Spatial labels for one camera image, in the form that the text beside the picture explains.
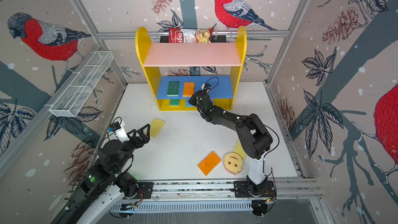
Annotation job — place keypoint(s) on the yellow sponge right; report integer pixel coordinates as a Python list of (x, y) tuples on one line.
[(238, 149)]

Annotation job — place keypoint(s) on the dark green sponge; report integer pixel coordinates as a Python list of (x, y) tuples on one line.
[(173, 89)]

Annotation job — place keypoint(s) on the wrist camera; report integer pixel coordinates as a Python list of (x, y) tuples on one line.
[(205, 86), (118, 131)]

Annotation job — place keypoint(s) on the pale yellow sponge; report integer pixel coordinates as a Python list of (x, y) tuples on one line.
[(188, 89)]

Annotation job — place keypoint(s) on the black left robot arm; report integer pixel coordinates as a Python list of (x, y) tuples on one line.
[(90, 187)]

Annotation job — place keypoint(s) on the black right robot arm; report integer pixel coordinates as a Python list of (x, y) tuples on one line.
[(253, 135)]

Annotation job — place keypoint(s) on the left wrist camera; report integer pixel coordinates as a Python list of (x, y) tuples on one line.
[(118, 131)]

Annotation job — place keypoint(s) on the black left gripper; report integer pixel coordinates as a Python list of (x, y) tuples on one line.
[(144, 138)]

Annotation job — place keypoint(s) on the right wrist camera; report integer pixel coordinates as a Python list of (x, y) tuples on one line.
[(205, 86)]

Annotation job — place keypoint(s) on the light green sponge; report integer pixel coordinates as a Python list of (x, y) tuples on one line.
[(174, 102)]

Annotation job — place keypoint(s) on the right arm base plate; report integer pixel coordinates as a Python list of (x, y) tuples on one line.
[(247, 189)]

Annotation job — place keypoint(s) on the orange sponge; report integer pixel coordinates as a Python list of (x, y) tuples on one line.
[(209, 163)]

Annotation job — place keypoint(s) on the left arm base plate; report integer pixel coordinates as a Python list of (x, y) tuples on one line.
[(140, 190)]

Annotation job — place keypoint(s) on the blue sponge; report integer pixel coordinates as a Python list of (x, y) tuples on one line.
[(188, 104)]

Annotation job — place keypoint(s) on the yellow sponge far left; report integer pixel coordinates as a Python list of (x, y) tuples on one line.
[(155, 127)]

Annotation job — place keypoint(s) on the yellow smiley face sponge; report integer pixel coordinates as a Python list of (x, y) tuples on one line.
[(233, 163)]

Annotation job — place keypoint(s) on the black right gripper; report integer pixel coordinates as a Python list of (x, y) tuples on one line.
[(193, 99)]

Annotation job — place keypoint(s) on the yellow shelf with coloured boards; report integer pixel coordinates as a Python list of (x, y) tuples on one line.
[(153, 56)]

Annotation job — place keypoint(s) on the red cassava chips bag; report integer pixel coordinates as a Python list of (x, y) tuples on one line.
[(178, 35)]

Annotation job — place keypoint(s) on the white wire mesh basket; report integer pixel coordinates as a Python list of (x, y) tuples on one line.
[(72, 99)]

